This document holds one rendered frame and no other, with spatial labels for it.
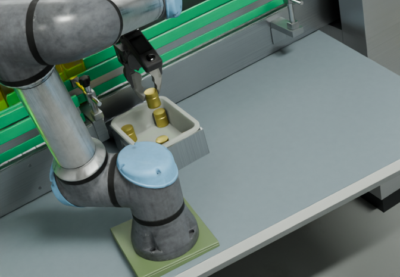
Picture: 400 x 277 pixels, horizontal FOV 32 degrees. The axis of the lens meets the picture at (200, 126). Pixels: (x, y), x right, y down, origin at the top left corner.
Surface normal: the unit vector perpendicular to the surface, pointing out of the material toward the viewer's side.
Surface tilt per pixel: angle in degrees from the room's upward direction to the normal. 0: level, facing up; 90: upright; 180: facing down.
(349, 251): 0
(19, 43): 79
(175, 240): 73
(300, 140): 0
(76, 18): 60
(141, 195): 89
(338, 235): 0
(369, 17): 90
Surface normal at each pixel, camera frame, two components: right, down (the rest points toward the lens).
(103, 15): 0.75, -0.20
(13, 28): -0.27, 0.09
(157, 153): -0.04, -0.81
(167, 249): 0.14, 0.25
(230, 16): 0.51, 0.39
